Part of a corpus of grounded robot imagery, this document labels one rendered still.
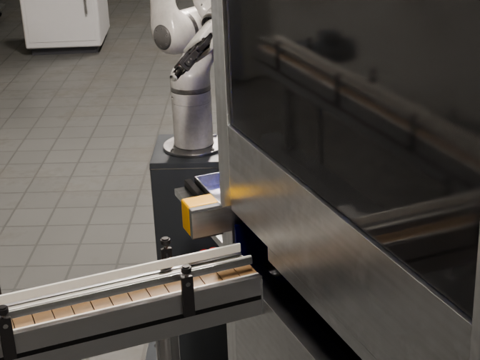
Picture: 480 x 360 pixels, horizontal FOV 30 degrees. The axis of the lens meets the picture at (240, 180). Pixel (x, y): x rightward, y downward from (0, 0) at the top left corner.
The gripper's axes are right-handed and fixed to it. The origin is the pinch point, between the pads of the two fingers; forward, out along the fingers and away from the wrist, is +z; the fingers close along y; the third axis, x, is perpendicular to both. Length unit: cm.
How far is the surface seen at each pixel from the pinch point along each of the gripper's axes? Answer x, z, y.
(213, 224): -22, 44, -29
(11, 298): 1, 83, -22
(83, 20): 18, -249, 422
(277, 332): -42, 60, -41
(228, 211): -23, 41, -31
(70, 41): 14, -236, 437
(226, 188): -19, 37, -31
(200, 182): -23.4, 20.0, 5.4
